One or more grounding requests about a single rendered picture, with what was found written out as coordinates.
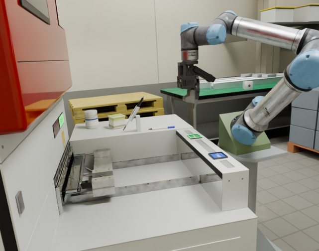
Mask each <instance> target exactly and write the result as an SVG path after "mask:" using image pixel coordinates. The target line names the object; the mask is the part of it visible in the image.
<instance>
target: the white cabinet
mask: <svg viewBox="0 0 319 251"><path fill-rule="evenodd" d="M256 240H257V218H256V219H251V220H246V221H240V222H235V223H230V224H225V225H219V226H214V227H209V228H203V229H198V230H193V231H188V232H182V233H177V234H172V235H166V236H161V237H156V238H151V239H145V240H140V241H135V242H129V243H124V244H119V245H114V246H109V247H103V248H98V249H93V250H88V251H256Z"/></svg>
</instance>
